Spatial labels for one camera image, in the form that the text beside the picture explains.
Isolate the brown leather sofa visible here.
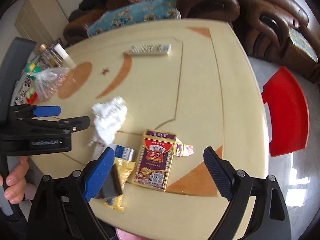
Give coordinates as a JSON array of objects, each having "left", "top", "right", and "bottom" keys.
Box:
[{"left": 63, "top": 0, "right": 240, "bottom": 45}]

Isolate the person's left hand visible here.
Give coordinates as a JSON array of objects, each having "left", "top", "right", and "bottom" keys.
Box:
[{"left": 4, "top": 156, "right": 29, "bottom": 204}]

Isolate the glass jar with lid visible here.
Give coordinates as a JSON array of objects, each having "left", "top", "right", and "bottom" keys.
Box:
[{"left": 39, "top": 43, "right": 57, "bottom": 67}]

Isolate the white remote control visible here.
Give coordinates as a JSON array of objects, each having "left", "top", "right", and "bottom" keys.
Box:
[{"left": 124, "top": 44, "right": 171, "bottom": 56}]

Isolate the pink trash bag liner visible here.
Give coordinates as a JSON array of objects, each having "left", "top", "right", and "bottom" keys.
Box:
[{"left": 116, "top": 228, "right": 143, "bottom": 240}]

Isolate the purple playing card box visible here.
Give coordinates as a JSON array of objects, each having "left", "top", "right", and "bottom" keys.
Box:
[{"left": 132, "top": 129, "right": 176, "bottom": 192}]

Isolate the torn card box flap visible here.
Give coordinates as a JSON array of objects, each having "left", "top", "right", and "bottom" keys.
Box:
[{"left": 175, "top": 138, "right": 194, "bottom": 157}]

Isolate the white tissue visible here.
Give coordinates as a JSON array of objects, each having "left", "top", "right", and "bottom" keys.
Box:
[{"left": 89, "top": 96, "right": 127, "bottom": 146}]

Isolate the brown leather armchair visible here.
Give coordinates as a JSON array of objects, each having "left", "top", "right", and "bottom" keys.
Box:
[{"left": 233, "top": 0, "right": 319, "bottom": 83}]

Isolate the yellow candy wrapper bag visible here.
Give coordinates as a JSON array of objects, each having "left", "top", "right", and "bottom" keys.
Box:
[{"left": 102, "top": 157, "right": 135, "bottom": 211}]

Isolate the cream cabinet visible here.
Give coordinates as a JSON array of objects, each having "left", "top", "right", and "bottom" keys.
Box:
[{"left": 15, "top": 0, "right": 68, "bottom": 52}]

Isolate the blue white medicine box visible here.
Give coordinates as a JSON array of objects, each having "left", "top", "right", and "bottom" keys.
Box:
[{"left": 109, "top": 144, "right": 135, "bottom": 161}]

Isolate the blue floral seat cushion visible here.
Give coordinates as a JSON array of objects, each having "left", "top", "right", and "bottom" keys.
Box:
[{"left": 87, "top": 0, "right": 181, "bottom": 37}]

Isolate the green yellow toy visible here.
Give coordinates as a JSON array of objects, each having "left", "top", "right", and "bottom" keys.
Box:
[{"left": 24, "top": 62, "right": 42, "bottom": 102}]

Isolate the patterned tray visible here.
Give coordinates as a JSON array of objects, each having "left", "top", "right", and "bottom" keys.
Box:
[{"left": 10, "top": 74, "right": 37, "bottom": 106}]

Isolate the red plastic stool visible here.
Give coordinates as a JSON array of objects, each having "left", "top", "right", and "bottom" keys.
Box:
[{"left": 261, "top": 67, "right": 310, "bottom": 157}]

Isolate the clear plastic bag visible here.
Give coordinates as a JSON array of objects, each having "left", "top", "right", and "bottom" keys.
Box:
[{"left": 34, "top": 68, "right": 69, "bottom": 101}]

